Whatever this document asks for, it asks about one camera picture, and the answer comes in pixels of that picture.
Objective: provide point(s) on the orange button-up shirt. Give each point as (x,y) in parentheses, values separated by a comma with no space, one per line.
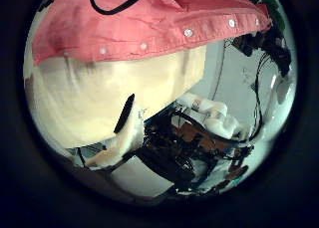
(133,32)

